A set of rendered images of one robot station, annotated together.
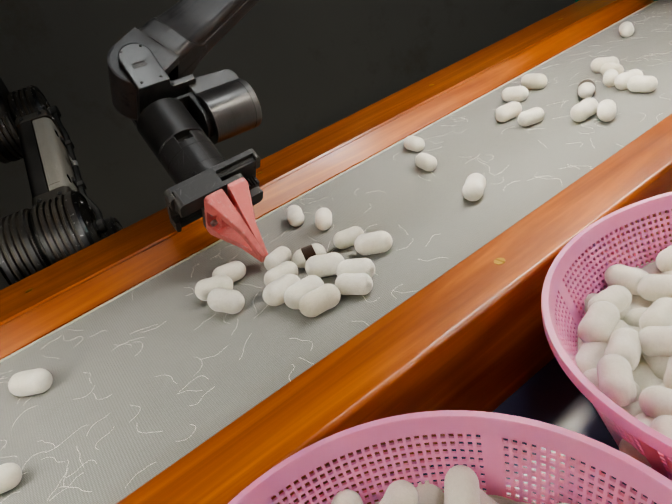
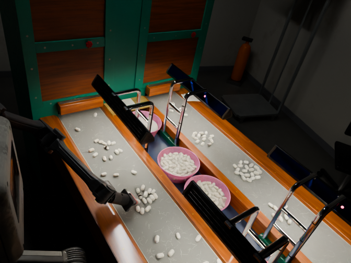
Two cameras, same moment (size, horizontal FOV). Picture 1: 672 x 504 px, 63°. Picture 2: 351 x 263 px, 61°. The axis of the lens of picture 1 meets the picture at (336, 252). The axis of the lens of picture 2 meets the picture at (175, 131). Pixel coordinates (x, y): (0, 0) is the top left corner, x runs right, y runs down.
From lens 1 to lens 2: 1.62 m
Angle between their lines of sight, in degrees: 84
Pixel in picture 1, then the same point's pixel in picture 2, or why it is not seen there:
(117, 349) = (150, 227)
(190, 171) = (128, 198)
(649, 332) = (174, 171)
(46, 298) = (130, 242)
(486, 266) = (161, 176)
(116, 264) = (123, 229)
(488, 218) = (142, 174)
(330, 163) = not seen: hidden behind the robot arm
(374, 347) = (172, 189)
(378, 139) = not seen: hidden behind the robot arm
